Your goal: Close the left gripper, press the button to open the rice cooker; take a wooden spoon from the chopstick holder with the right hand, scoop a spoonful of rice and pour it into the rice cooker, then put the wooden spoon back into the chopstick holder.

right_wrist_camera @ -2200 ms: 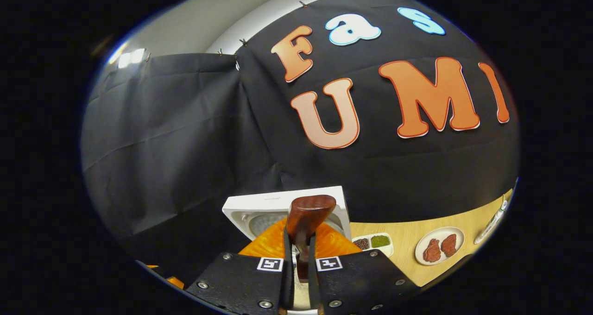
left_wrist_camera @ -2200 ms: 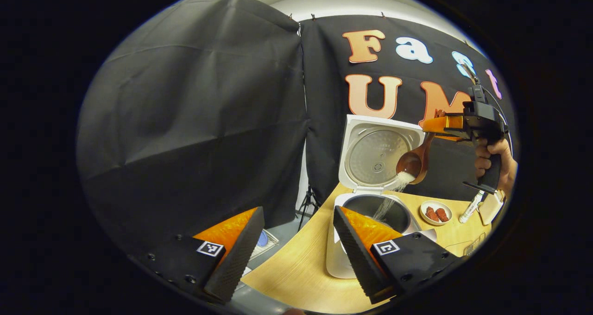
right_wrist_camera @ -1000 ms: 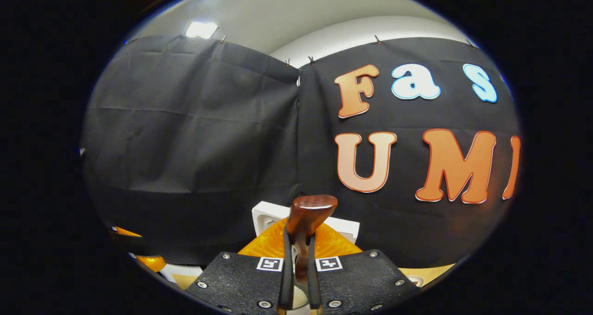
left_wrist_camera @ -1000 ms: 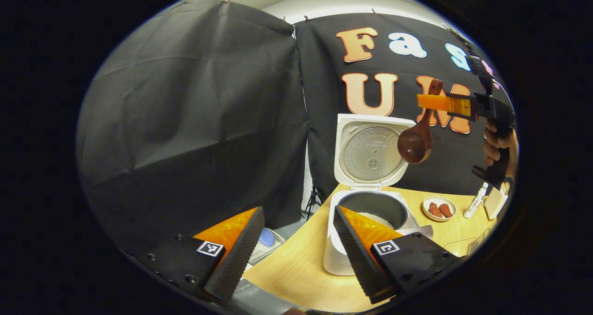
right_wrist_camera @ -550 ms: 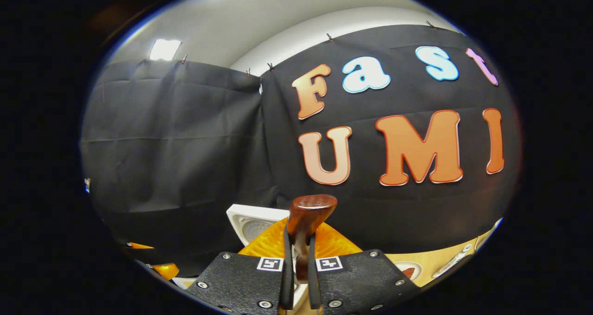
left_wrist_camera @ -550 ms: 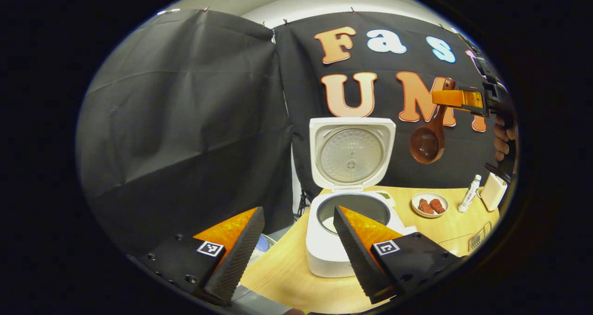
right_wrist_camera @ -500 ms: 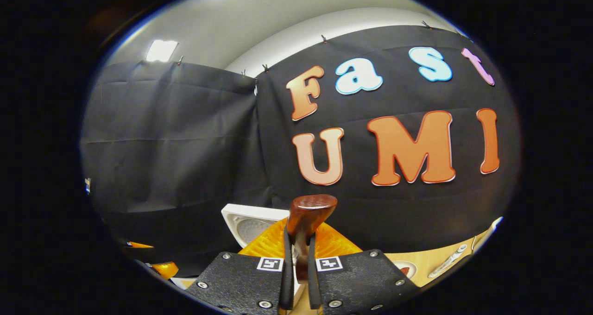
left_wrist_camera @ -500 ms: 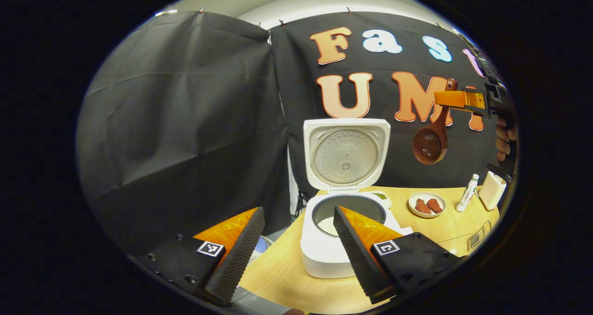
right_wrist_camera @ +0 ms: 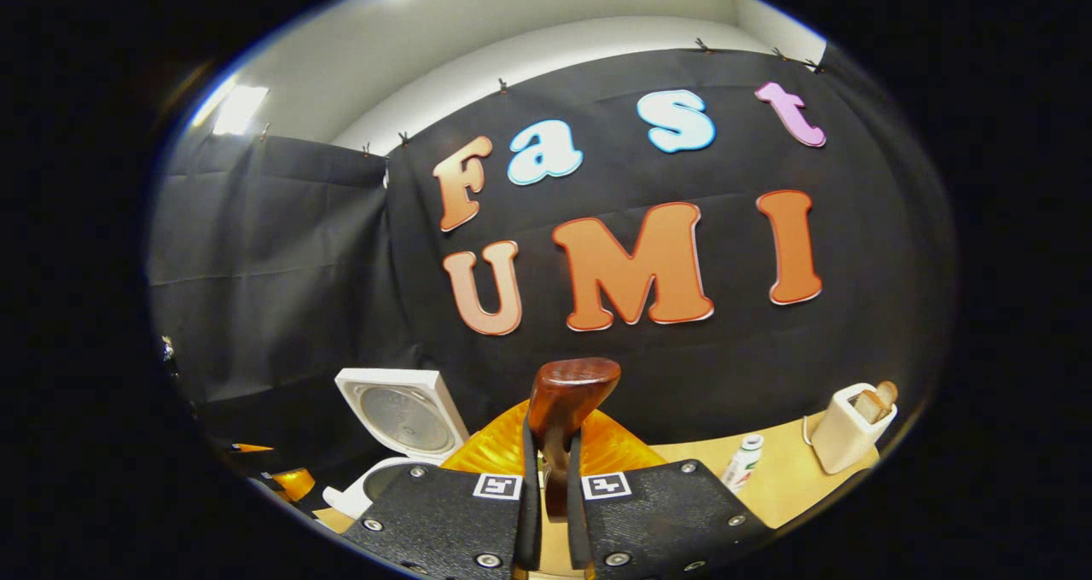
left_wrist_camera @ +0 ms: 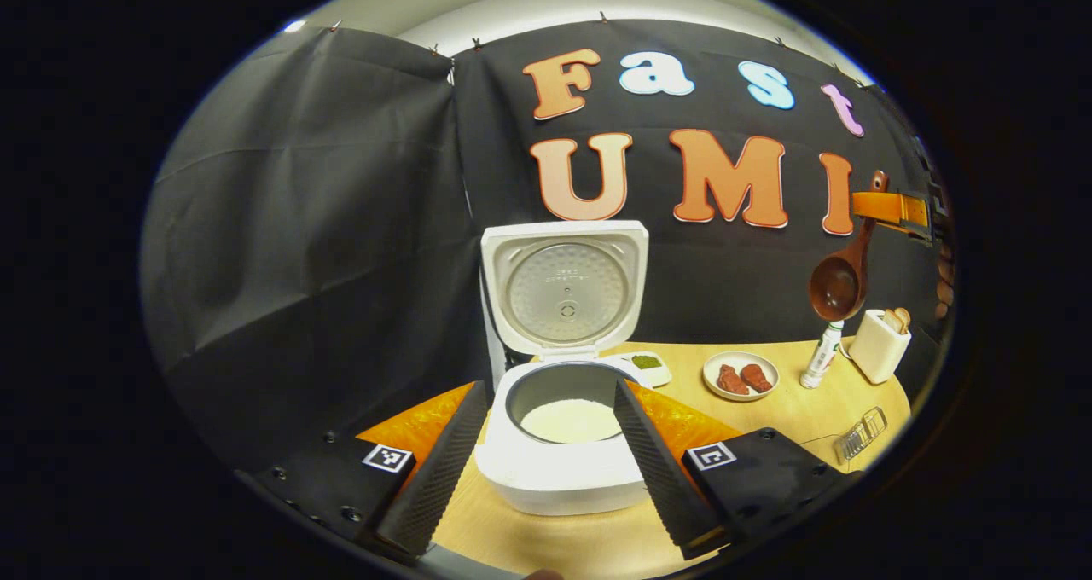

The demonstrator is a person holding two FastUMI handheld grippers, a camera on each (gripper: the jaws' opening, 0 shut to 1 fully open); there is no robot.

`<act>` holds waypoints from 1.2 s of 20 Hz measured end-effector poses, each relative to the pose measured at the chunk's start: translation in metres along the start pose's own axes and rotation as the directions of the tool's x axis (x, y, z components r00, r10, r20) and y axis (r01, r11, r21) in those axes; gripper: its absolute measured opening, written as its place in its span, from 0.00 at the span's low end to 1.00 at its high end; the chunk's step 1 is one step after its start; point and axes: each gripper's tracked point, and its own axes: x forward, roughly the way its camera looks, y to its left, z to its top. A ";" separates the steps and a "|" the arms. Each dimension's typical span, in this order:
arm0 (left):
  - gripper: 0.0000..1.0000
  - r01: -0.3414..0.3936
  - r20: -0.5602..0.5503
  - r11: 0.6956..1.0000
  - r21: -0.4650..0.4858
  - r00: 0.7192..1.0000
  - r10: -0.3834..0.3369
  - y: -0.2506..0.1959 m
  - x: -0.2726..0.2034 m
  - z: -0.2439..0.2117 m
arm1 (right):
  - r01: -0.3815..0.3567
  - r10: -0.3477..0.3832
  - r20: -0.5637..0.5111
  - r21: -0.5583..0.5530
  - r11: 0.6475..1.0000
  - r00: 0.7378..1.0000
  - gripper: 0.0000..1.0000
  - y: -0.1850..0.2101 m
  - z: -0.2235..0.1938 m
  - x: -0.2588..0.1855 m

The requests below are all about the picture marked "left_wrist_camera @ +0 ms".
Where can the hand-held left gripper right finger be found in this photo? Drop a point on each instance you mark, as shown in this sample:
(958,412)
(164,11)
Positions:
(657,478)

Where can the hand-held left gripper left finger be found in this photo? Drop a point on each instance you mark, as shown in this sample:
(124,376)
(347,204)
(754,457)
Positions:
(444,478)

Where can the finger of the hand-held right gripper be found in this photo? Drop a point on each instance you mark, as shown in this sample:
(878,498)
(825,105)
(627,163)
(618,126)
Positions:
(891,209)

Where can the brown wooden spoon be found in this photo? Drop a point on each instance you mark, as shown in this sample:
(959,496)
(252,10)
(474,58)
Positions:
(836,286)

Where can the white rice cooker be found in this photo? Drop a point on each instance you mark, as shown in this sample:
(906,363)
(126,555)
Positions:
(563,290)

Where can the toasted bread slice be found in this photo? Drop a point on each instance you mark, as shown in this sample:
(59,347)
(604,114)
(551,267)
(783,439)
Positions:
(897,320)

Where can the divided white grain dish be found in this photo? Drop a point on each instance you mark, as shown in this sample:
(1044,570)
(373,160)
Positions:
(646,365)

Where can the red meat piece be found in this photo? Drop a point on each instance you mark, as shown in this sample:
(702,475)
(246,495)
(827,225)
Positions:
(756,378)
(732,380)

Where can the round beige plate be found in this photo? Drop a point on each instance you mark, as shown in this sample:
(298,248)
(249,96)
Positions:
(740,356)

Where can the white drink bottle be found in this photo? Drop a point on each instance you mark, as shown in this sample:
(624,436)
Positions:
(821,358)

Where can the clear plastic container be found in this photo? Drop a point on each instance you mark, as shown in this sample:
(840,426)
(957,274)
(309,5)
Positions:
(821,452)

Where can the black backdrop cloth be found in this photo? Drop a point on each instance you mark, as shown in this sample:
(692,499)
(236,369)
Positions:
(324,222)

